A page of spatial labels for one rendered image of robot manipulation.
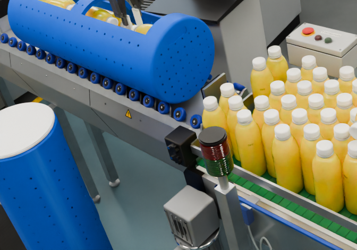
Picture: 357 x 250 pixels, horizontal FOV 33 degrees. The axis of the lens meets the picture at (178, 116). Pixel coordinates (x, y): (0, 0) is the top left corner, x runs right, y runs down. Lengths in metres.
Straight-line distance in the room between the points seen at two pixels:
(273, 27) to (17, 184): 2.36
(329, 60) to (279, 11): 2.10
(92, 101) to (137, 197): 0.94
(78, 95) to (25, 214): 0.56
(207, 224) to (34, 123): 0.64
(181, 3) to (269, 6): 1.42
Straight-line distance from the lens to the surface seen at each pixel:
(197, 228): 1.73
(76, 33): 2.10
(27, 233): 2.11
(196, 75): 1.96
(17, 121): 2.00
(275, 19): 3.89
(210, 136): 1.30
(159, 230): 2.89
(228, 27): 2.44
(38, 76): 2.58
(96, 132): 2.98
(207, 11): 2.34
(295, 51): 1.91
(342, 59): 1.82
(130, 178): 3.21
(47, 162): 1.92
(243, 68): 2.59
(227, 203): 1.41
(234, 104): 1.64
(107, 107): 2.21
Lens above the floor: 2.06
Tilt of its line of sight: 36 degrees down
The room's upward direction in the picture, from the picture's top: 16 degrees counter-clockwise
